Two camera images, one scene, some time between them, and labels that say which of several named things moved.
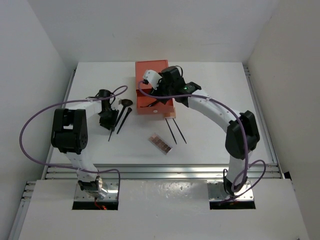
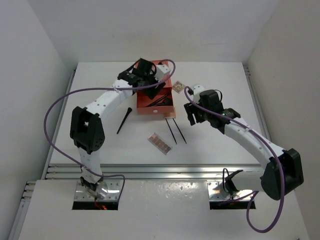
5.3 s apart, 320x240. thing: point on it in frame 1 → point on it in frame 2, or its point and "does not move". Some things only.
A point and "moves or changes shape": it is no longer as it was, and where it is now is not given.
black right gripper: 157,92 → 190,111
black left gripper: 111,123 → 151,91
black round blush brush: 129,110 does not move
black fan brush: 125,102 moves or changes shape
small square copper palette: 169,115 does not move
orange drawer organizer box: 147,105 does not move
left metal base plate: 112,194 does not move
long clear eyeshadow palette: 160,144 does not move
